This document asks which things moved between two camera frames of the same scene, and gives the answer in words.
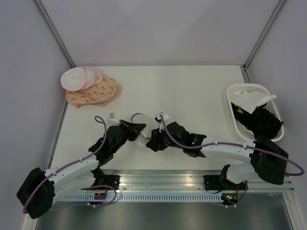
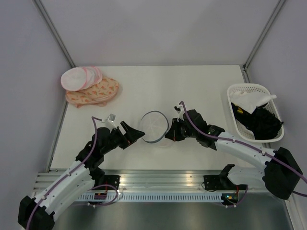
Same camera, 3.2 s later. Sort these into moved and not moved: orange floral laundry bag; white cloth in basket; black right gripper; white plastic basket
Moved: black right gripper
Not moved: white plastic basket; white cloth in basket; orange floral laundry bag
